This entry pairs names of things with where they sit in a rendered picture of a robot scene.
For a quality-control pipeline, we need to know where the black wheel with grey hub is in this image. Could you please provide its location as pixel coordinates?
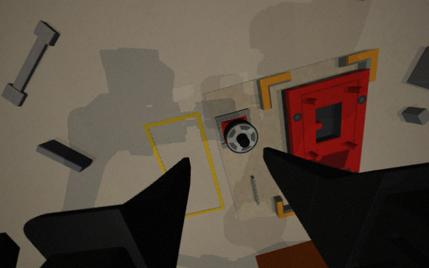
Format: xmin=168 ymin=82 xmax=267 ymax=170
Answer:
xmin=223 ymin=119 xmax=258 ymax=153

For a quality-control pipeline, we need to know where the yellow tape outline on table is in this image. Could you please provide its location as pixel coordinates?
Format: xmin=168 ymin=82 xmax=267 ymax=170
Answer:
xmin=142 ymin=112 xmax=225 ymax=217

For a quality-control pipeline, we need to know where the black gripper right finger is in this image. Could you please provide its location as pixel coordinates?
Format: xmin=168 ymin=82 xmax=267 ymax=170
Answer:
xmin=263 ymin=147 xmax=429 ymax=268

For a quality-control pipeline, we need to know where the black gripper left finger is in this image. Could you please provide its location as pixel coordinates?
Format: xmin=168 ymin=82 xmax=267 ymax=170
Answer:
xmin=24 ymin=157 xmax=191 ymax=268

